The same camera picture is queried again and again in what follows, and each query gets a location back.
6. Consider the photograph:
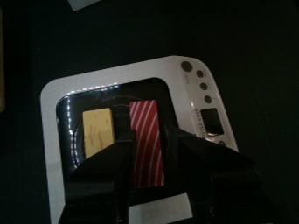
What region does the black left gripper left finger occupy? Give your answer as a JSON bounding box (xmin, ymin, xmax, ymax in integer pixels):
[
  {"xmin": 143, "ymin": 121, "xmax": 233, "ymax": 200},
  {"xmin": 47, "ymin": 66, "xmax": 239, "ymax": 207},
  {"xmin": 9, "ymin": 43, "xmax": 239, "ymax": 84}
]
[{"xmin": 57, "ymin": 129, "xmax": 137, "ymax": 224}]

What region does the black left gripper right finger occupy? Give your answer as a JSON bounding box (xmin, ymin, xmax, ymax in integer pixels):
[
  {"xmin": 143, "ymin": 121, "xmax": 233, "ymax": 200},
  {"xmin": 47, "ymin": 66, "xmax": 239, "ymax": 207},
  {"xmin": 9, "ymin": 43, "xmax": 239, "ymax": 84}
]
[{"xmin": 167, "ymin": 127, "xmax": 278, "ymax": 224}]

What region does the red striped sushi rice block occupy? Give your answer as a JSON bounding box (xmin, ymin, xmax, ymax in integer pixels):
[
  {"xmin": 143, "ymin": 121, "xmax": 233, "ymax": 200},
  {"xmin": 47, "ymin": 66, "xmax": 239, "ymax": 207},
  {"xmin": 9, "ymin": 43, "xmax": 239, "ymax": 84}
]
[{"xmin": 128, "ymin": 100, "xmax": 165, "ymax": 189}]

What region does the yellow sushi rice block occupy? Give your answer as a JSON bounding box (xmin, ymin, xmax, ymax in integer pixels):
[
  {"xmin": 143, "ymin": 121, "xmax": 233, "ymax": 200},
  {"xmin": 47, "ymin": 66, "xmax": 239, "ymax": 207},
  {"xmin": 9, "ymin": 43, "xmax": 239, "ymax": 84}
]
[{"xmin": 81, "ymin": 107, "xmax": 117, "ymax": 160}]

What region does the white toy induction cooktop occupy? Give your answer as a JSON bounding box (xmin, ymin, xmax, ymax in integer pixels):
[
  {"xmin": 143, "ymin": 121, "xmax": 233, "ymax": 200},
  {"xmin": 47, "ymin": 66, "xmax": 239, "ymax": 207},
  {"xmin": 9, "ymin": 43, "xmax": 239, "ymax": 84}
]
[{"xmin": 40, "ymin": 55, "xmax": 239, "ymax": 224}]

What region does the white paper sheet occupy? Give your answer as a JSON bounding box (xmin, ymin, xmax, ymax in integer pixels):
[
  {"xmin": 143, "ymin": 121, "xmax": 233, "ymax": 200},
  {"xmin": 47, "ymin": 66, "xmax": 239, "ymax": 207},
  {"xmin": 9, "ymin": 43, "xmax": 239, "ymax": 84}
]
[{"xmin": 67, "ymin": 0, "xmax": 103, "ymax": 12}]

